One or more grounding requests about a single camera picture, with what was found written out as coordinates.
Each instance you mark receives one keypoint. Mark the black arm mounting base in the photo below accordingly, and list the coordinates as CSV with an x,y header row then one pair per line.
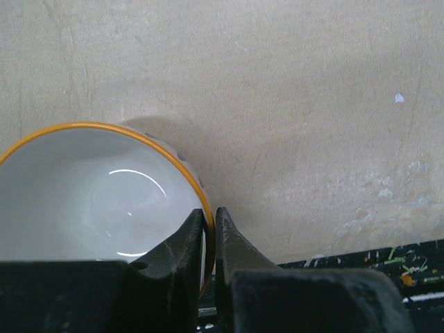
x,y
397,289

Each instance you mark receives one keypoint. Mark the white bowl orange rim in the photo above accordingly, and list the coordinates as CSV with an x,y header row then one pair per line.
x,y
97,191

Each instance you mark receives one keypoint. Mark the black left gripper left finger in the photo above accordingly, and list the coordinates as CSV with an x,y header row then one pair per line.
x,y
158,292

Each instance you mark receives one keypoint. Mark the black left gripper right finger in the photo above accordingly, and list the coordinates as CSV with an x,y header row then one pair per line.
x,y
255,295

